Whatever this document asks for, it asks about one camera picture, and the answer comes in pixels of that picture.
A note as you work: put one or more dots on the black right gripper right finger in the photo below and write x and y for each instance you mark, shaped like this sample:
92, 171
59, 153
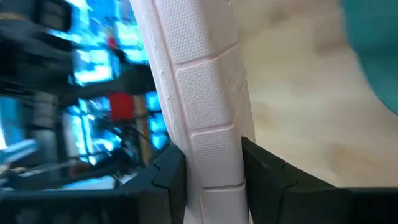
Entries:
267, 186

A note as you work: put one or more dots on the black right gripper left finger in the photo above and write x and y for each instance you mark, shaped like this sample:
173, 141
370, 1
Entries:
164, 186

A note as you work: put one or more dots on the pink foam slide sandal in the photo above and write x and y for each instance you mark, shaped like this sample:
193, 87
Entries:
202, 93

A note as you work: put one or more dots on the dark green slide sandal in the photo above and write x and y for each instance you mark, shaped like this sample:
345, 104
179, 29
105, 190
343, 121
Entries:
379, 46

